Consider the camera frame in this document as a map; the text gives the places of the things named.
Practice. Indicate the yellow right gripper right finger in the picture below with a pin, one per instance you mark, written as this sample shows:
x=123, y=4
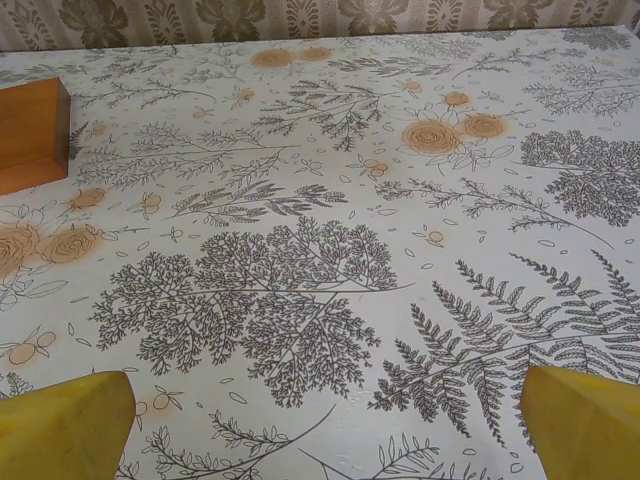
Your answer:
x=585, y=430

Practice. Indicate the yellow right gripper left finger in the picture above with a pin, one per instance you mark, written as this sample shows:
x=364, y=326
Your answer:
x=70, y=430

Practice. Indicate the orange-brown wooden box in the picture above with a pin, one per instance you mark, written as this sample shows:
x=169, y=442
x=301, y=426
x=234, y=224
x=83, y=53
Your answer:
x=25, y=135

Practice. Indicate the white floral tablecloth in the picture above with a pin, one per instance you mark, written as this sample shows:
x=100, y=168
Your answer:
x=320, y=250

